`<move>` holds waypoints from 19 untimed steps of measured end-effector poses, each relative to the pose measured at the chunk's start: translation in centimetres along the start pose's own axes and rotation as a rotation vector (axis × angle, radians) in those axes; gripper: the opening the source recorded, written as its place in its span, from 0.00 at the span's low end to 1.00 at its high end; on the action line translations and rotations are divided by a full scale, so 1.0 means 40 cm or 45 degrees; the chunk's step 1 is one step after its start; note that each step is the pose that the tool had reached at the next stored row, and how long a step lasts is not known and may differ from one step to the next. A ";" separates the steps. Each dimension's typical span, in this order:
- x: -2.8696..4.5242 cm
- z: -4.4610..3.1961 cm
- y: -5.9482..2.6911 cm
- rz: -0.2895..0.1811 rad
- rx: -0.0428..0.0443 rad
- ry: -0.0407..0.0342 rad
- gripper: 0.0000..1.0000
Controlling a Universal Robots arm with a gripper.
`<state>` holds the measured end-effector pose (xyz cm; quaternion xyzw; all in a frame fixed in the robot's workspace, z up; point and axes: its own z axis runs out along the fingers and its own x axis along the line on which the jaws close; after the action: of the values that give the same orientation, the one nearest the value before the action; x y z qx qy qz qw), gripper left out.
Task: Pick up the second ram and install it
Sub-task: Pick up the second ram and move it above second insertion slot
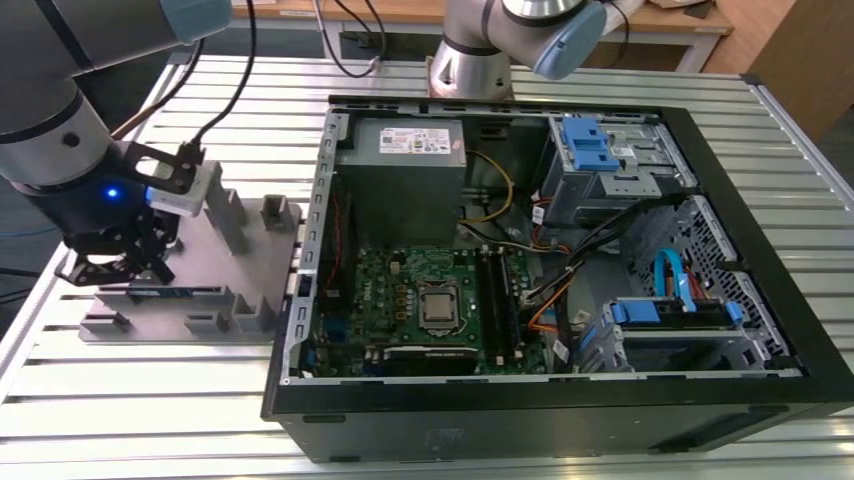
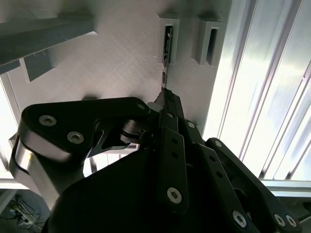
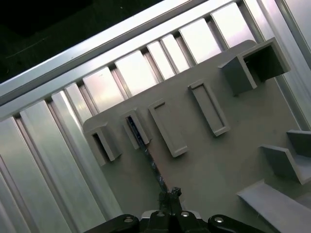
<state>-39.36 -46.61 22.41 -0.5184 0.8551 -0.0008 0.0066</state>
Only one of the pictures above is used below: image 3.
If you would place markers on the grey parts rack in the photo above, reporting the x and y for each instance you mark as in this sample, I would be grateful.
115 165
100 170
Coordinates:
206 157

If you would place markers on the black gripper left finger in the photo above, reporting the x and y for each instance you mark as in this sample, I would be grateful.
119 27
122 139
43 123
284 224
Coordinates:
155 223

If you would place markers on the blue RAM stick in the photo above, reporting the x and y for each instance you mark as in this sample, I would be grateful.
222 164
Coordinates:
154 170

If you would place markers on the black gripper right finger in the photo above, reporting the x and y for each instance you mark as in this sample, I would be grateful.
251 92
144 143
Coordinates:
187 223

